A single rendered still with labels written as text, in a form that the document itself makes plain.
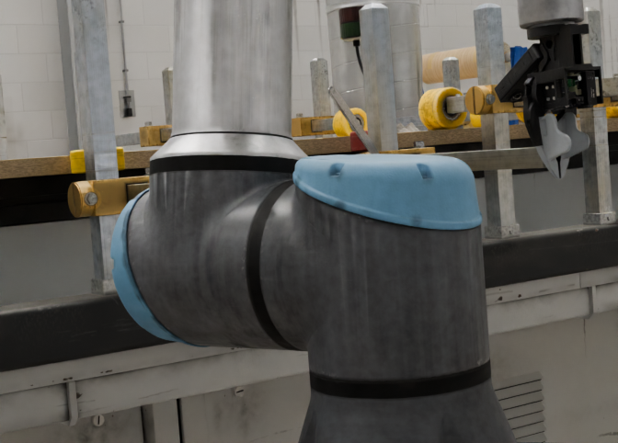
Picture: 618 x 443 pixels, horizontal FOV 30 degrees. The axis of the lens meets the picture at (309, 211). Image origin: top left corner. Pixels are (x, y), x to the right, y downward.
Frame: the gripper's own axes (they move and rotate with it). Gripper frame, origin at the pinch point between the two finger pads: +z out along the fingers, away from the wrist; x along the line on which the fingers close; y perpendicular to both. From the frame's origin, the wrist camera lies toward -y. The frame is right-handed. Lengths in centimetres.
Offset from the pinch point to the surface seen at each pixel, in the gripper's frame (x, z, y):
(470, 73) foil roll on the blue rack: 490, -74, -571
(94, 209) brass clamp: -57, -1, -31
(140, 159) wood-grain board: -42, -7, -48
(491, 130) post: 18.9, -7.4, -33.1
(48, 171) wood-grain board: -57, -7, -48
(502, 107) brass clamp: 20.4, -11.4, -31.4
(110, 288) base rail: -55, 11, -32
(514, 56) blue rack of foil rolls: 496, -81, -526
